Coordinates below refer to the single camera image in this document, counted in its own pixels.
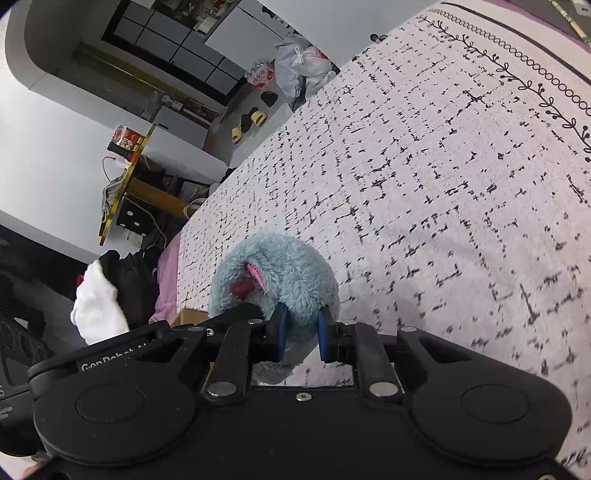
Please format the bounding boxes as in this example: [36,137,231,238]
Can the grey plush mouse toy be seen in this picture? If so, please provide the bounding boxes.
[208,233,341,385]

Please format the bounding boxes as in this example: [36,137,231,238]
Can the brown cardboard box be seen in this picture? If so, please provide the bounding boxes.
[170,309,209,328]

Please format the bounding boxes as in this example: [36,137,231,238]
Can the mauve bed sheet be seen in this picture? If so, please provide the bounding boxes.
[148,233,181,324]

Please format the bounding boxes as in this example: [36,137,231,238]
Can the white fluffy garment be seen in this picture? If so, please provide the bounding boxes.
[70,260,129,345]

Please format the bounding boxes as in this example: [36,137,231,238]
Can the black clothes pile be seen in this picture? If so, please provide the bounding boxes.
[99,246,162,330]

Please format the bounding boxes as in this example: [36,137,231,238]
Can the round white side table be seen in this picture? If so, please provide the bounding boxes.
[98,125,195,246]

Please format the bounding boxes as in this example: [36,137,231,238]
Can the white black patterned blanket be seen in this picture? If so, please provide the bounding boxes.
[177,1,590,478]

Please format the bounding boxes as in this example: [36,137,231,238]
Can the yellow slipper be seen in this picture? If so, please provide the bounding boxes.
[250,110,267,127]
[231,127,243,144]

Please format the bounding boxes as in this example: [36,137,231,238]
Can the red snack box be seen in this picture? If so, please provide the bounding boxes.
[107,124,144,159]

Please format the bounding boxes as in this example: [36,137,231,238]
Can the black slipper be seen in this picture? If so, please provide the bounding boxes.
[259,91,279,107]

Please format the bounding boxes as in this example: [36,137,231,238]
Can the water bottle pack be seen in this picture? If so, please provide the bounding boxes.
[245,60,276,89]

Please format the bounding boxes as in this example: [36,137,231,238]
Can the grey plastic bags pile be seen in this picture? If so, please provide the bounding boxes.
[274,35,339,112]

